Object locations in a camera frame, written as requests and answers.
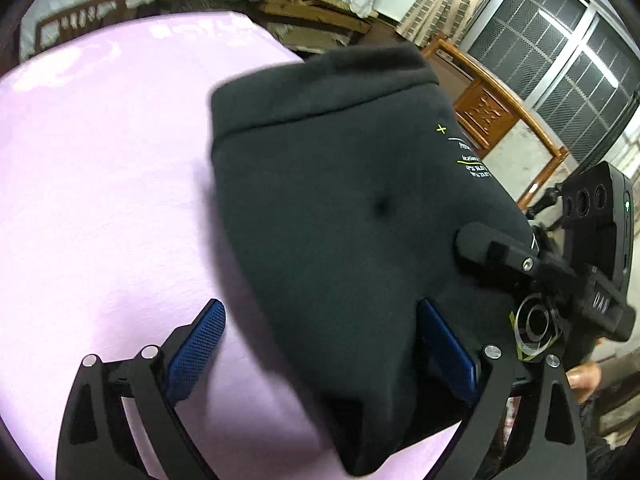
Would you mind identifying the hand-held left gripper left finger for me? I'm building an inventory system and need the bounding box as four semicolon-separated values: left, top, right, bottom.
55;298;227;480

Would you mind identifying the person's right hand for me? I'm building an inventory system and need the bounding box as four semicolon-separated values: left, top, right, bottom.
565;362;603;403

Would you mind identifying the window with wire mesh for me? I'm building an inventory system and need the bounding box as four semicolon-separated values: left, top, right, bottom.
467;0;640;161

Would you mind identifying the checked beige curtain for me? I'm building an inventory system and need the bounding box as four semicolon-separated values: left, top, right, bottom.
400;0;516;53

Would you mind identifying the stack of wooden planks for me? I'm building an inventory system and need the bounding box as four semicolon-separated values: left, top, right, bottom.
260;0;373;53

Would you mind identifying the carved wooden armchair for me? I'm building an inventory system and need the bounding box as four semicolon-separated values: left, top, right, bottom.
422;35;571;211

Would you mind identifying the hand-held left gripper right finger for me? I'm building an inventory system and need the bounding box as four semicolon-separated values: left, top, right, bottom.
417;298;587;480

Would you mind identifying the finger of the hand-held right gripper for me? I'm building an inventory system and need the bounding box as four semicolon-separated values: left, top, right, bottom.
519;187;566;232
456;222;590;296

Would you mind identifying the black hooded jacket yellow zipper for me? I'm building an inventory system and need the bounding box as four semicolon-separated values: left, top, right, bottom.
209;42;538;478

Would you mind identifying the dark wooden chair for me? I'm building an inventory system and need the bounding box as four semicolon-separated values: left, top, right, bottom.
35;0;128;48

